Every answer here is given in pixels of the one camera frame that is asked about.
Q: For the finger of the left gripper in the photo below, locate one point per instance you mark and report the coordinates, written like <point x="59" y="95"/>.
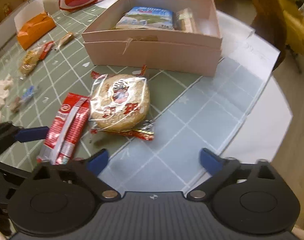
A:
<point x="10" y="134"/>

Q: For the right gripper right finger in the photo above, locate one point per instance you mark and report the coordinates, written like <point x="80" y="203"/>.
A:
<point x="227" y="171"/>

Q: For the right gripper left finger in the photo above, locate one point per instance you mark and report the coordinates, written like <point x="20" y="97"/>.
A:
<point x="76" y="180"/>

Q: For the round sesame cake packet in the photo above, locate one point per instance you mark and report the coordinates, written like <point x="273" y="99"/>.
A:
<point x="120" y="104"/>

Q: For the red stick snack packet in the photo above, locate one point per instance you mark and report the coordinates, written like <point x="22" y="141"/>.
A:
<point x="65" y="131"/>

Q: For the small blue wrapped candy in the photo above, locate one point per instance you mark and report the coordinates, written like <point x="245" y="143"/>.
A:
<point x="21" y="101"/>

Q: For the clear red biscuit packet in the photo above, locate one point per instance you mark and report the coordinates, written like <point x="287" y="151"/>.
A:
<point x="32" y="57"/>

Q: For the orange packet in white box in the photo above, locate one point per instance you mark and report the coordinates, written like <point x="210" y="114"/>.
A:
<point x="32" y="23"/>

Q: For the small wrapped pastry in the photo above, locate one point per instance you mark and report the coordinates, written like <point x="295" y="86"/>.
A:
<point x="64" y="40"/>

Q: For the pink cardboard box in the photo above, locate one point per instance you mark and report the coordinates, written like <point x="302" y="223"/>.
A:
<point x="174" y="50"/>

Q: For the brown plush toy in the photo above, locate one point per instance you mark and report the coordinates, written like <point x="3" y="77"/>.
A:
<point x="269" y="23"/>

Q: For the brown wrapped snack bar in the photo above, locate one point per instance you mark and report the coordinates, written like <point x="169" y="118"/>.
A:
<point x="185" y="21"/>

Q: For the blue landscape snack packet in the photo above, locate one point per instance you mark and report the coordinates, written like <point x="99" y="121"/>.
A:
<point x="146" y="18"/>

